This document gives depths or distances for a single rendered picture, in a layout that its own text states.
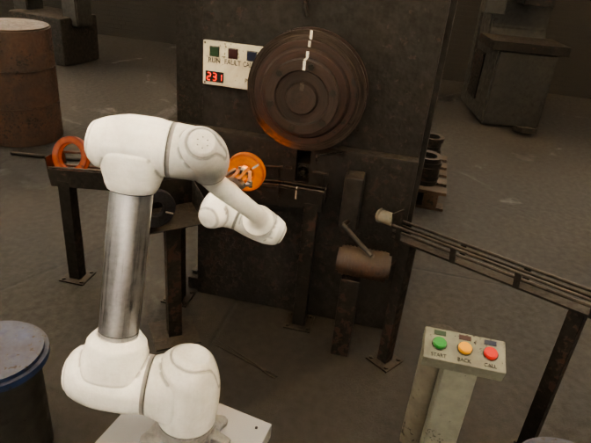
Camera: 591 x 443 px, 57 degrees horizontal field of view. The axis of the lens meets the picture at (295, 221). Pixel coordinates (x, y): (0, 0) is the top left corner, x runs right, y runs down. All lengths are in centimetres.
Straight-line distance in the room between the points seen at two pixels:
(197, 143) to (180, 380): 58
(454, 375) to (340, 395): 71
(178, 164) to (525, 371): 197
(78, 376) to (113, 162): 54
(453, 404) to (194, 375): 84
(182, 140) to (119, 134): 14
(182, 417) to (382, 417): 105
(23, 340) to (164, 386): 68
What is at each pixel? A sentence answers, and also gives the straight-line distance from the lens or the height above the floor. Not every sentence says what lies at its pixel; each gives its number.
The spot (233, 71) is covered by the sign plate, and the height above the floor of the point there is 113.
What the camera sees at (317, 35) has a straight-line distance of 213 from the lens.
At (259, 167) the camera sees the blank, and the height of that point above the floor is 86.
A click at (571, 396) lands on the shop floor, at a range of 274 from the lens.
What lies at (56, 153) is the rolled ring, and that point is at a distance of 280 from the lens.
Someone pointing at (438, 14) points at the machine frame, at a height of 144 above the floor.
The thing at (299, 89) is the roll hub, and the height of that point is 115.
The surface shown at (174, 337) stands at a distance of 257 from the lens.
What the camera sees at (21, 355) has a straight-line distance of 194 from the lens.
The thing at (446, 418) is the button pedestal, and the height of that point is 34.
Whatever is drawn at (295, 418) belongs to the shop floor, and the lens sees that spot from 225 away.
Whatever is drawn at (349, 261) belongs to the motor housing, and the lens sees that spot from 224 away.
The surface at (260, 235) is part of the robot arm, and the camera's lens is 176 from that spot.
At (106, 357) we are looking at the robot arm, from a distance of 144.
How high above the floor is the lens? 165
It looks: 28 degrees down
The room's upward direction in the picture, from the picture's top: 6 degrees clockwise
